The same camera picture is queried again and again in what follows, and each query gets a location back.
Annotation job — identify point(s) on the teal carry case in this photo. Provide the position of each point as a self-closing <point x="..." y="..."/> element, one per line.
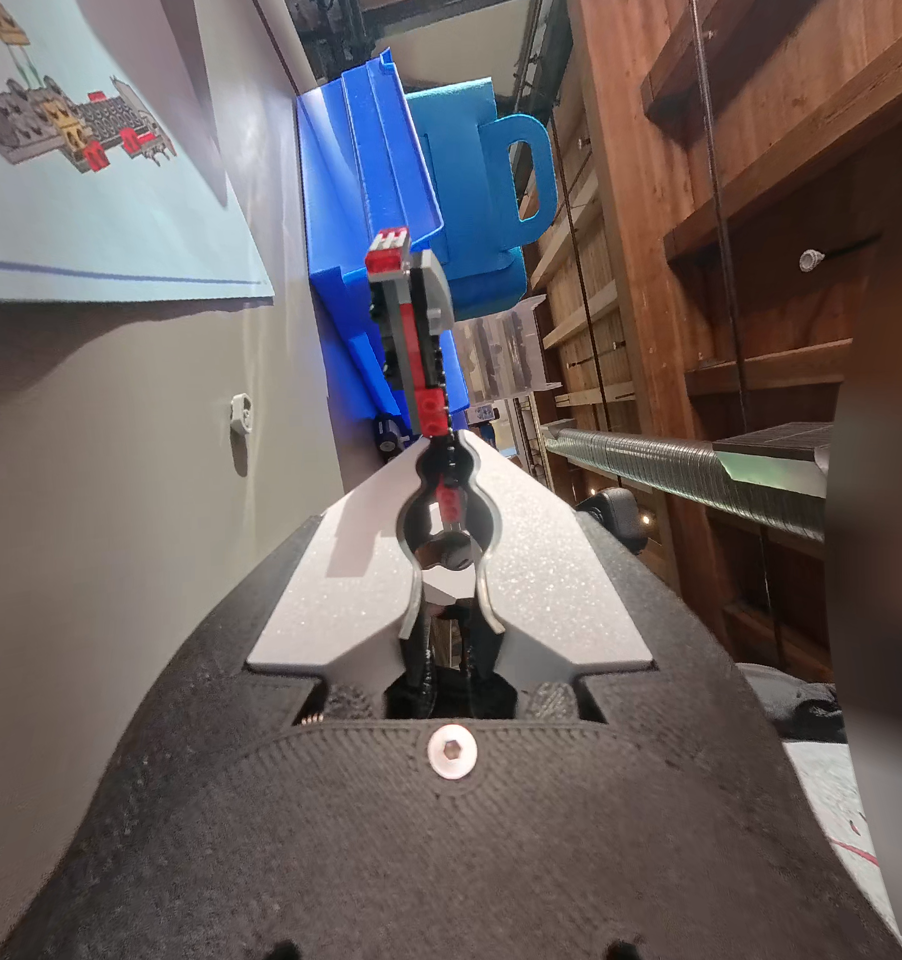
<point x="466" y="187"/>

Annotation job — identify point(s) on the black cloth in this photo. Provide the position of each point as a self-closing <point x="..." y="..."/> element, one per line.
<point x="795" y="705"/>

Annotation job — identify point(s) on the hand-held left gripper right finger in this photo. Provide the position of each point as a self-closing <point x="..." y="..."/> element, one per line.
<point x="571" y="592"/>

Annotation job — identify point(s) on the small labelled box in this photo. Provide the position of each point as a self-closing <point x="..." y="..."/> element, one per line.
<point x="484" y="412"/>

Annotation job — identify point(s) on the long toy brick assembly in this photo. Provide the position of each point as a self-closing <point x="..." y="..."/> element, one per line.
<point x="421" y="337"/>

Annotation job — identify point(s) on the blue plastic bin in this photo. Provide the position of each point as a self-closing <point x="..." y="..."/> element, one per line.
<point x="338" y="187"/>

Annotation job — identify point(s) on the toy brick truck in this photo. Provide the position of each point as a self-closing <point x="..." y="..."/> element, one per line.
<point x="391" y="435"/>

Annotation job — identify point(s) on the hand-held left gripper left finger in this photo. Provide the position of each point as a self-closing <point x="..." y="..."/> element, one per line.
<point x="331" y="592"/>

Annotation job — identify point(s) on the toy brick instruction booklet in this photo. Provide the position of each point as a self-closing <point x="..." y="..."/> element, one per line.
<point x="83" y="225"/>

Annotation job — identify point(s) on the grey oval toy piece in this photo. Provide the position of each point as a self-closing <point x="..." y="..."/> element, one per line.
<point x="241" y="414"/>

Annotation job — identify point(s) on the clear plastic parts box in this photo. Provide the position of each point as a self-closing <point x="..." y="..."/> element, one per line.
<point x="503" y="352"/>

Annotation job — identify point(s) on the silver ventilation duct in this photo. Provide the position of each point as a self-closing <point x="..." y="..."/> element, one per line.
<point x="645" y="465"/>

